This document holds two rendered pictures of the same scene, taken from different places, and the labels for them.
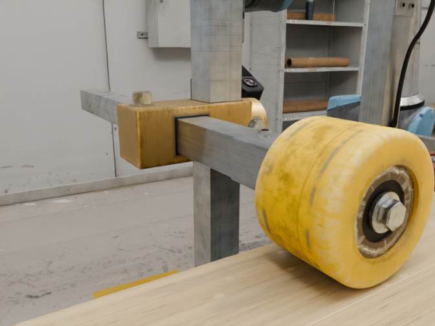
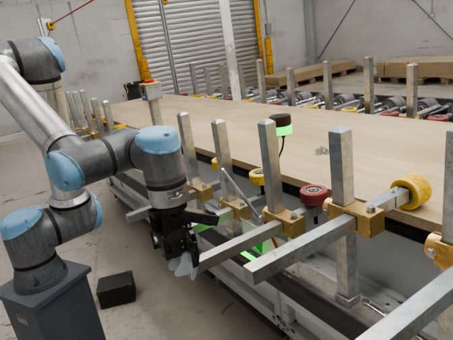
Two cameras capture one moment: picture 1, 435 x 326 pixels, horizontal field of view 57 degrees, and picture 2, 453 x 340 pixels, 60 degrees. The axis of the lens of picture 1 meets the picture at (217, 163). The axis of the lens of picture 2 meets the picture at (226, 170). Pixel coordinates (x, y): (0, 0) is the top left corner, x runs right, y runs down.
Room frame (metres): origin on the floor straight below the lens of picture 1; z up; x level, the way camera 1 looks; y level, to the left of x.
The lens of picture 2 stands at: (0.61, 0.80, 1.36)
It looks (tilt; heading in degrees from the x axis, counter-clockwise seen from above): 19 degrees down; 272
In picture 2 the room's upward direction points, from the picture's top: 9 degrees counter-clockwise
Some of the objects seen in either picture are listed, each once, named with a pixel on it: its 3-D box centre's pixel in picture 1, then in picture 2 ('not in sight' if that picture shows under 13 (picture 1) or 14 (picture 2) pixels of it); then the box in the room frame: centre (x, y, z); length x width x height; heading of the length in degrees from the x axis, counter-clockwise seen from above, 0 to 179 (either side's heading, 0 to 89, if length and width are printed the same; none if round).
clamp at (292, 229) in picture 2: not in sight; (282, 220); (0.50, -0.19, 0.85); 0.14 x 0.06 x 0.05; 122
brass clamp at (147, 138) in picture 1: (195, 128); (351, 214); (0.37, 0.02, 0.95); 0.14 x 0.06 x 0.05; 122
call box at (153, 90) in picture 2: not in sight; (151, 91); (0.92, -0.85, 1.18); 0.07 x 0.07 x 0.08; 32
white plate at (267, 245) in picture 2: not in sight; (267, 245); (0.55, -0.22, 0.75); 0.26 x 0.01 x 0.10; 122
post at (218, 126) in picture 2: not in sight; (228, 188); (0.65, -0.42, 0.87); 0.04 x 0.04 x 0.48; 32
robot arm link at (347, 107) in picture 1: (350, 119); (29, 234); (1.39, -0.47, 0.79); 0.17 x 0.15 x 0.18; 41
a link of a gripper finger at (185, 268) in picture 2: not in sight; (185, 268); (0.76, 0.01, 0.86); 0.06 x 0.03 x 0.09; 32
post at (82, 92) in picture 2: not in sight; (90, 123); (1.58, -1.90, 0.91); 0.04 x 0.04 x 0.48; 32
